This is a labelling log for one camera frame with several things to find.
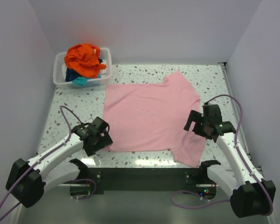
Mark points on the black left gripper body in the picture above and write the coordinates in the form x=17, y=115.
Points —
x=90, y=149

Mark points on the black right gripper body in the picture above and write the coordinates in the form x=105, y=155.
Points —
x=199, y=128

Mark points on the pink t shirt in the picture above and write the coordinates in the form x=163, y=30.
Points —
x=151, y=117

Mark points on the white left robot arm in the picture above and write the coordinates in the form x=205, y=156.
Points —
x=29, y=180

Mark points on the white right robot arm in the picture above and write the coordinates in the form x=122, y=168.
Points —
x=249, y=193

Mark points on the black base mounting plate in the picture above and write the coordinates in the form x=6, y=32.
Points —
x=100, y=180

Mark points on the teal t shirt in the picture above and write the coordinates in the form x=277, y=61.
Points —
x=80, y=81

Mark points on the white plastic laundry basket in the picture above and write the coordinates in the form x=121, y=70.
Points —
x=59, y=71

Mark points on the dark blue t shirt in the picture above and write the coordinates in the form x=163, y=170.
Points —
x=71, y=75

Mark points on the white garment in basket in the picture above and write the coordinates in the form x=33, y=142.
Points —
x=103, y=72

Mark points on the orange t shirt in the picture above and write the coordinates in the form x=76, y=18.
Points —
x=84, y=59

